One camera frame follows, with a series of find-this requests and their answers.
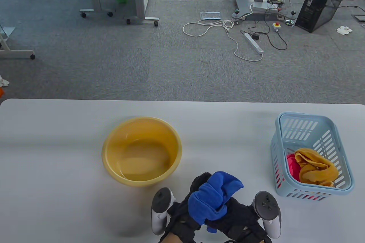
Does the black cable with adapter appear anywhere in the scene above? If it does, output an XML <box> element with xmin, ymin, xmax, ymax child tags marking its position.
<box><xmin>240</xmin><ymin>21</ymin><xmax>288</xmax><ymax>50</ymax></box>

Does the yellow square towel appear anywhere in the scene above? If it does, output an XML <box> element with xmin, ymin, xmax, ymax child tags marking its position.
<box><xmin>294</xmin><ymin>148</ymin><xmax>339</xmax><ymax>187</ymax></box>

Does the blue square towel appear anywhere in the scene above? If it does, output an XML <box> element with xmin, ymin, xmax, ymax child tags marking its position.
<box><xmin>188</xmin><ymin>171</ymin><xmax>244</xmax><ymax>233</ymax></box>

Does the person's left hand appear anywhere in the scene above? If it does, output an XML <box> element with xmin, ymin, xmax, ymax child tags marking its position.
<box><xmin>167</xmin><ymin>172</ymin><xmax>213</xmax><ymax>243</ymax></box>

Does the black computer tower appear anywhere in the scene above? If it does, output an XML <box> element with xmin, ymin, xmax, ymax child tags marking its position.
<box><xmin>295</xmin><ymin>0</ymin><xmax>354</xmax><ymax>33</ymax></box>

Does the black and white hand controller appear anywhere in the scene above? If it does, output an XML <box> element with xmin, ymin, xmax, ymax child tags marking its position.
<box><xmin>250</xmin><ymin>191</ymin><xmax>282</xmax><ymax>239</ymax></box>
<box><xmin>151</xmin><ymin>187</ymin><xmax>177</xmax><ymax>236</ymax></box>

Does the person's right hand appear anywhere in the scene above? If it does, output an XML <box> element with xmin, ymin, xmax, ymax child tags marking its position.
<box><xmin>205</xmin><ymin>197</ymin><xmax>267</xmax><ymax>242</ymax></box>

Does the pink square towel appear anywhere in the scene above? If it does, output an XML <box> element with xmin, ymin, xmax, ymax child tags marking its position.
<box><xmin>286</xmin><ymin>153</ymin><xmax>301</xmax><ymax>182</ymax></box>

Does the yellow plastic basin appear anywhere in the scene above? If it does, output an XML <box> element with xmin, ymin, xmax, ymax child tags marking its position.
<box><xmin>102</xmin><ymin>117</ymin><xmax>182</xmax><ymax>187</ymax></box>

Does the light blue plastic basket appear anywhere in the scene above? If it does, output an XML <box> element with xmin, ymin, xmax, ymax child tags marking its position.
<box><xmin>270</xmin><ymin>112</ymin><xmax>355</xmax><ymax>201</ymax></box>

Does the whiteboard on rolling stand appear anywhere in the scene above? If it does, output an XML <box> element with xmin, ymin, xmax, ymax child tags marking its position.
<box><xmin>0</xmin><ymin>26</ymin><xmax>36</xmax><ymax>60</ymax></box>

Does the person's left forearm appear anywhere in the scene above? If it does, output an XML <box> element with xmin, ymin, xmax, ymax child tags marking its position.
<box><xmin>159</xmin><ymin>233</ymin><xmax>179</xmax><ymax>243</ymax></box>

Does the white power strip with cable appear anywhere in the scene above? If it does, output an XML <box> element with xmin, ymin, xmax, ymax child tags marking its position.
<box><xmin>182</xmin><ymin>4</ymin><xmax>264</xmax><ymax>62</ymax></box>

